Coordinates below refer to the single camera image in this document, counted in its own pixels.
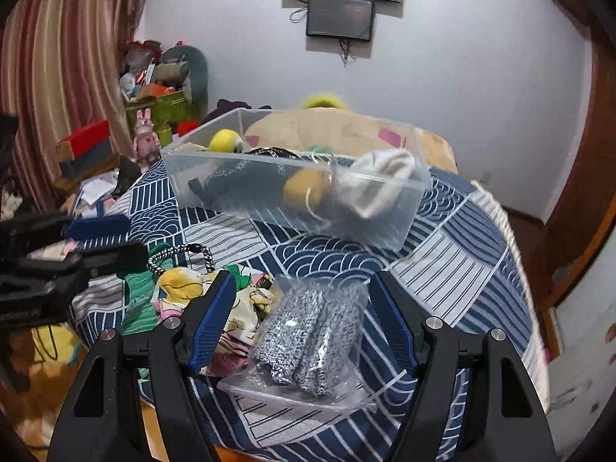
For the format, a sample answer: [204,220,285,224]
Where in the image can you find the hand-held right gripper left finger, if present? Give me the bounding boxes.
[47,269,238,462]

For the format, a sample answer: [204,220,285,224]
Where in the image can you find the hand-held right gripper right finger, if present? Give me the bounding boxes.
[368,271,559,462]

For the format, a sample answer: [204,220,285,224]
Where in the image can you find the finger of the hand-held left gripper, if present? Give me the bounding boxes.
[0,242,147,299]
[0,214,132,257]

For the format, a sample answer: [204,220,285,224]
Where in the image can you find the bagged grey knit cloth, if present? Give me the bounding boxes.
[218,274,415,412]

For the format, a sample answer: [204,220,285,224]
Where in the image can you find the clear plastic storage box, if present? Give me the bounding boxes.
[160,107,432,252]

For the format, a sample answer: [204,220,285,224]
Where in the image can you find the cartoon printed cloth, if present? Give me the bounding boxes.
[151,264,285,377]

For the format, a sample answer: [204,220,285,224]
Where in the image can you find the yellow cloth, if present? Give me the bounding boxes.
[29,322,85,364]

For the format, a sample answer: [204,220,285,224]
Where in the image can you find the scattered white papers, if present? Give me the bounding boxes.
[60,171,121,215]

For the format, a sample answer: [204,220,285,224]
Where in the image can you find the green knit cloth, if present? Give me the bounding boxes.
[118,249,167,338]

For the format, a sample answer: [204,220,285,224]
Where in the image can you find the red box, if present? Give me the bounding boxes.
[56,120,112,161]

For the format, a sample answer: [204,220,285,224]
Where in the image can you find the blue patterned blanket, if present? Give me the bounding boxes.
[67,154,536,462]

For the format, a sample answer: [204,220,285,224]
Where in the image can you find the pink rabbit figure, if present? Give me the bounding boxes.
[133,108,162,161]

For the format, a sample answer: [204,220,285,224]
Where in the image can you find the green cardboard box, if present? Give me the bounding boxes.
[126,89,194,148]

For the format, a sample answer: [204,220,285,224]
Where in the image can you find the dark knit cloth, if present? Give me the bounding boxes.
[187,147,290,205]

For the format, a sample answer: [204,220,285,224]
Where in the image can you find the white sock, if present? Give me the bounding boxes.
[337,149,417,220]

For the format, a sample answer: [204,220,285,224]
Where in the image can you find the small yellow plush toy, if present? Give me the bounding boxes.
[208,128,249,155]

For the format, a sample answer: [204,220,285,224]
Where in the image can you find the yellow plush ball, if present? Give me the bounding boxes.
[283,166,334,213]

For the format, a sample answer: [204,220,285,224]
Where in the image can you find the pile of toys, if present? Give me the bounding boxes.
[119,38,167,103]

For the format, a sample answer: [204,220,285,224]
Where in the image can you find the dark purple garment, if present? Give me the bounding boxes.
[199,99,273,127]

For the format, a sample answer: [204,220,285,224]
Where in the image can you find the grey green plush toy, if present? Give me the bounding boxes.
[161,45,209,105]

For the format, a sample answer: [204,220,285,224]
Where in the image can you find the striped curtain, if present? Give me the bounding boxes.
[0,0,167,213]

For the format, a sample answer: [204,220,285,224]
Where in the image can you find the beige pillow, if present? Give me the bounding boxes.
[241,106,458,175]

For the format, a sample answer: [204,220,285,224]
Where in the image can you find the yellow fuzzy toy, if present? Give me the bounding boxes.
[301,95,340,111]

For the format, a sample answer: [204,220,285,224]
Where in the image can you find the small black monitor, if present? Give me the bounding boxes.
[306,0,376,42]

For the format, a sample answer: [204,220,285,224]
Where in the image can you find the black white braided cord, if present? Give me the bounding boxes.
[147,244,215,278]

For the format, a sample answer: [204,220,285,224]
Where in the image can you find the wooden door frame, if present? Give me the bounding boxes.
[529,0,616,362]

